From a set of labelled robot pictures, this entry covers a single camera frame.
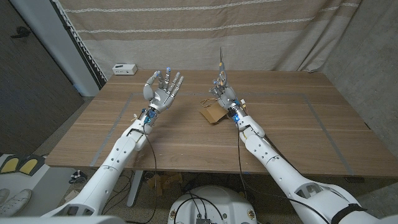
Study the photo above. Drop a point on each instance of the grey table leg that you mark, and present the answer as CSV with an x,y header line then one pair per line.
x,y
135,189

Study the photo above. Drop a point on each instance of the black triangle-patterned trim strip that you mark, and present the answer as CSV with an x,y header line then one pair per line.
x,y
85,54

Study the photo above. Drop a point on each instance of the brown paper bag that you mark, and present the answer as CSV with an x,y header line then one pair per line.
x,y
214,113

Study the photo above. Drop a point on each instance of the grey tape outline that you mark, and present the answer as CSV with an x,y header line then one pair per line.
x,y
118,119

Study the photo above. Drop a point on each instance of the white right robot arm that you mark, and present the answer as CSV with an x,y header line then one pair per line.
x,y
280,171

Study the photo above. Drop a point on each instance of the white crumpled cloth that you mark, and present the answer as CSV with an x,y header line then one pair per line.
x,y
72,196

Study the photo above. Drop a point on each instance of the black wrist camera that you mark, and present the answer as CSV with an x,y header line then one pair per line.
x,y
148,115
234,115

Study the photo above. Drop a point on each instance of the white power strip box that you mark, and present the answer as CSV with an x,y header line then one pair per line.
x,y
124,69

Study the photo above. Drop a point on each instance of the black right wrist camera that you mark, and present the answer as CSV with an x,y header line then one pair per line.
x,y
234,115

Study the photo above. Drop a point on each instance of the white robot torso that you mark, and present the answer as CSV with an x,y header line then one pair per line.
x,y
227,202

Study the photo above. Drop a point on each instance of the beige striped curtain backdrop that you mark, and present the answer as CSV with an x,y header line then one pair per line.
x,y
264,37

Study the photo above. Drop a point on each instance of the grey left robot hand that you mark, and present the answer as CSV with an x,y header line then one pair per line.
x,y
160,97

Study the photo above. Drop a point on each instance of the dark flat table foot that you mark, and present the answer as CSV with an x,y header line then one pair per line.
x,y
354,180

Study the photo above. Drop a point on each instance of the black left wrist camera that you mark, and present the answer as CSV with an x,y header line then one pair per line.
x,y
148,115

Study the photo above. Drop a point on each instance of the white sneaker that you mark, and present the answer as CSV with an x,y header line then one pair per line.
x,y
3,194
15,201

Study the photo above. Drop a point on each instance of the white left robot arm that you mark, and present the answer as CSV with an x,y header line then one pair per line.
x,y
115,161

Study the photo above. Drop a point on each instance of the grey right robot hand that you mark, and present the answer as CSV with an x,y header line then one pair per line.
x,y
228,98

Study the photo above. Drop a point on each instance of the brown cardboard scraps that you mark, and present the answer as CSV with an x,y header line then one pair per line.
x,y
164,182

